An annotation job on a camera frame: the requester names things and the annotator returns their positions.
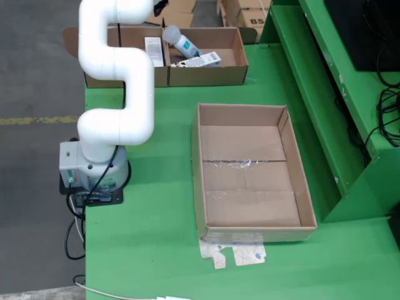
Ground thin beige cable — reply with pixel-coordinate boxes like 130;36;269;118
69;196;87;246

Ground black monitor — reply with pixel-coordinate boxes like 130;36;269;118
323;0;400;72

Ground black power cable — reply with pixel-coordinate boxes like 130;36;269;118
64;190;88;261

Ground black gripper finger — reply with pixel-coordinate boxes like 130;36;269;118
152;0;169;18

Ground black cable tangle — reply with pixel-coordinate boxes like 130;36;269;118
362;40;400;166

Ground long black camera cable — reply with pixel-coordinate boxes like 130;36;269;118
81;21;128;207

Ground divided cardboard box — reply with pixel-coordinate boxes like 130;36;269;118
62;26;258;89

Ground green metal shelf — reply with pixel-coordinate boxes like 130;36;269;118
258;0;400;224

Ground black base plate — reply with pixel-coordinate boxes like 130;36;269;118
59;174;124;208

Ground white plastic bottle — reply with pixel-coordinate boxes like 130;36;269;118
162;24;201;59

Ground flat cardboard sheet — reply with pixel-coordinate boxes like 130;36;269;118
144;0;198;28

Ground white cable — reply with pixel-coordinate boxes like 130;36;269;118
73;274;158;300

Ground white barcode carton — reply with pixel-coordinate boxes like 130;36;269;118
170;51;222;68

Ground shallow cardboard tray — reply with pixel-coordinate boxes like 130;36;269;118
190;102;319;244

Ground cardboard box BS print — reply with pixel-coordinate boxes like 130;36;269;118
236;6;268;34

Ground grey robot base box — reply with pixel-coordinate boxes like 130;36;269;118
59;142;83;188

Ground slim white carton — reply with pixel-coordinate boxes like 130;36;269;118
144;36;164;68

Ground small open cardboard box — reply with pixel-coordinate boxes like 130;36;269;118
217;0;272;28

